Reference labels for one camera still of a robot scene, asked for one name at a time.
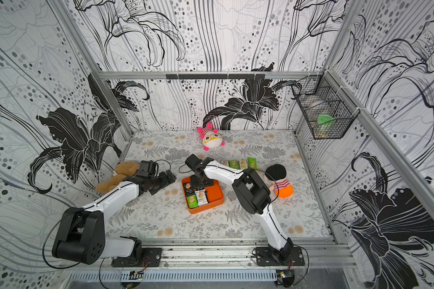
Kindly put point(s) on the tan teddy bear plush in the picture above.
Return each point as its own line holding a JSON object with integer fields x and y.
{"x": 122, "y": 171}

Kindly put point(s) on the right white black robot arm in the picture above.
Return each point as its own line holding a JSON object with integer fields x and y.
{"x": 253, "y": 195}

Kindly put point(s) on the aluminium corner frame post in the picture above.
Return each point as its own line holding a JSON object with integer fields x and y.
{"x": 67, "y": 21}

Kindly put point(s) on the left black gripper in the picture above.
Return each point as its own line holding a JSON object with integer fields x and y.
{"x": 166, "y": 182}

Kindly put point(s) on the green lidded cup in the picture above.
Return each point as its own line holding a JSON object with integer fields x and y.
{"x": 324, "y": 125}

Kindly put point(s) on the white pink owl plush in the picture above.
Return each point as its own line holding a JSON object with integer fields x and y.
{"x": 210, "y": 136}

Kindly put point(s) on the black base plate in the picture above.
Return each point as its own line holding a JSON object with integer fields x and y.
{"x": 266, "y": 257}
{"x": 146, "y": 257}

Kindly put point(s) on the green cookie packet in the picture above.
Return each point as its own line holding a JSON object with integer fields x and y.
{"x": 234, "y": 164}
{"x": 192, "y": 201}
{"x": 252, "y": 163}

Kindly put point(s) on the green front cookie packet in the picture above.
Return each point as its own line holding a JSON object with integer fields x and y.
{"x": 192, "y": 201}

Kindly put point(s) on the orange storage box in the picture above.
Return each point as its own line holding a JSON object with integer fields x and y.
{"x": 214, "y": 194}

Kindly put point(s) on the dark brown cookie packet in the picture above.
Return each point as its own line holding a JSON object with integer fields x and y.
{"x": 188, "y": 190}

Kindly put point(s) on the black wire basket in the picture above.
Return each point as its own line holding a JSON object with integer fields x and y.
{"x": 323, "y": 95}

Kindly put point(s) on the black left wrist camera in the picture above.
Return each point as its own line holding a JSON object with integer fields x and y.
{"x": 147, "y": 169}

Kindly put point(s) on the orange striped black-haired plush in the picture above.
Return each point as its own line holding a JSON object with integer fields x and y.
{"x": 280, "y": 185}

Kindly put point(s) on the horizontal aluminium back rail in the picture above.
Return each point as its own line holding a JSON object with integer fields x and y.
{"x": 206, "y": 75}

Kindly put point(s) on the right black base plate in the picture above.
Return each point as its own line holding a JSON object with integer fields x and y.
{"x": 266, "y": 257}

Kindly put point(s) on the white slotted cable duct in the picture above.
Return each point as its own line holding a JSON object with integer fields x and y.
{"x": 135, "y": 276}

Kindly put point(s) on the white front cookie packet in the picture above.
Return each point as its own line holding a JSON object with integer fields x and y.
{"x": 202, "y": 197}

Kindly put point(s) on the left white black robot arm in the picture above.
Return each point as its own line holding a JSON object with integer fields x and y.
{"x": 81, "y": 236}

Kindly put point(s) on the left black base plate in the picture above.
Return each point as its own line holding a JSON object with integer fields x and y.
{"x": 146, "y": 257}

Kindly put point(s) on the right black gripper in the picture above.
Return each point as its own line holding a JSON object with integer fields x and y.
{"x": 199, "y": 179}

